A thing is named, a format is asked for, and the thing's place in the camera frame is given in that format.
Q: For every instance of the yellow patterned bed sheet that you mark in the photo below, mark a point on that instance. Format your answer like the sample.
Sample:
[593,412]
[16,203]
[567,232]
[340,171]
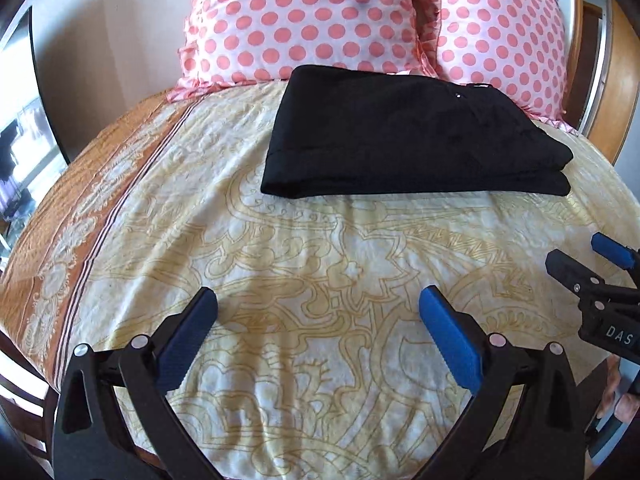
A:
[280,270]

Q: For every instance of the person's right hand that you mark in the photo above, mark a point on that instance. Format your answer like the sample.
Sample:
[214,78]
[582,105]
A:
[620,400]

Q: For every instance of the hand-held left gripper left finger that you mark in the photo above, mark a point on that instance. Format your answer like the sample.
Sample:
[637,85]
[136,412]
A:
[182,340]

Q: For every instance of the window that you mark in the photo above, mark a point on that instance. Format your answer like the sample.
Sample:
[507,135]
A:
[20,135]

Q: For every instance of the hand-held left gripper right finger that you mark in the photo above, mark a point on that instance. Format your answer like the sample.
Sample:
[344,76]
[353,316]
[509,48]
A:
[450,340]

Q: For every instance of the black pants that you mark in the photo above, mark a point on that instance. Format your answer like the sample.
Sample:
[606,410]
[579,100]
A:
[400,140]

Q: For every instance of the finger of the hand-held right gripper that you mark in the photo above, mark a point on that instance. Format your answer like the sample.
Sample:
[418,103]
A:
[612,250]
[570,272]

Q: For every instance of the pink polka dot pillow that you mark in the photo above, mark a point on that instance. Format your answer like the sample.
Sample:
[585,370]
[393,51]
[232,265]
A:
[305,15]
[500,45]

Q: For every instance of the wooden bed frame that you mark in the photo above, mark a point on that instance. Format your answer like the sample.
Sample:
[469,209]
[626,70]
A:
[25,395]

